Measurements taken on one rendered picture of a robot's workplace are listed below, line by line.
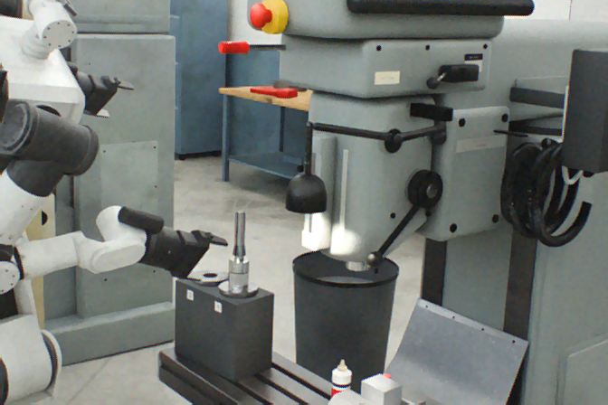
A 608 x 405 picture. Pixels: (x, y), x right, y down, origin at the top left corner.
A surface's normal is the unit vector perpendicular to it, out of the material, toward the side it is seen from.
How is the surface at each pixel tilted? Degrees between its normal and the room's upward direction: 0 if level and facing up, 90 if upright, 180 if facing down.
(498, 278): 90
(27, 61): 33
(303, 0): 90
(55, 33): 122
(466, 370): 62
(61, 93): 74
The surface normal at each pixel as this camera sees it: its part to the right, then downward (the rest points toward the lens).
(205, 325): -0.69, 0.13
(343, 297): -0.09, 0.27
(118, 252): 0.48, 0.60
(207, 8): 0.64, 0.19
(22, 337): 0.72, -0.33
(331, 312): -0.31, 0.26
